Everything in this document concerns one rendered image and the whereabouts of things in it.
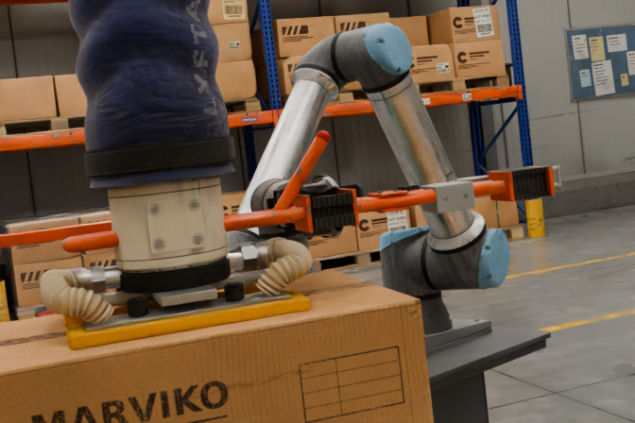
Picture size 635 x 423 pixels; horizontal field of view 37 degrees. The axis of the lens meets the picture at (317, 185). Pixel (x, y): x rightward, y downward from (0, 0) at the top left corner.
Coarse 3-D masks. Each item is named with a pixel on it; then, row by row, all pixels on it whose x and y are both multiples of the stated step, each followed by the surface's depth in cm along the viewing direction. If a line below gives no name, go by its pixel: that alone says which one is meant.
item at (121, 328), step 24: (240, 288) 137; (144, 312) 133; (168, 312) 134; (192, 312) 132; (216, 312) 132; (240, 312) 133; (264, 312) 134; (288, 312) 135; (72, 336) 126; (96, 336) 127; (120, 336) 128; (144, 336) 129
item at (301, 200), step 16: (336, 192) 155; (352, 192) 148; (304, 208) 147; (320, 208) 147; (336, 208) 148; (352, 208) 149; (304, 224) 148; (320, 224) 146; (336, 224) 147; (352, 224) 148
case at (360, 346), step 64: (256, 320) 133; (320, 320) 131; (384, 320) 134; (0, 384) 118; (64, 384) 121; (128, 384) 123; (192, 384) 126; (256, 384) 128; (320, 384) 131; (384, 384) 134
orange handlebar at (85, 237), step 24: (384, 192) 155; (408, 192) 152; (432, 192) 154; (480, 192) 156; (504, 192) 158; (240, 216) 145; (264, 216) 145; (288, 216) 146; (0, 240) 161; (24, 240) 162; (48, 240) 163; (72, 240) 138; (96, 240) 138
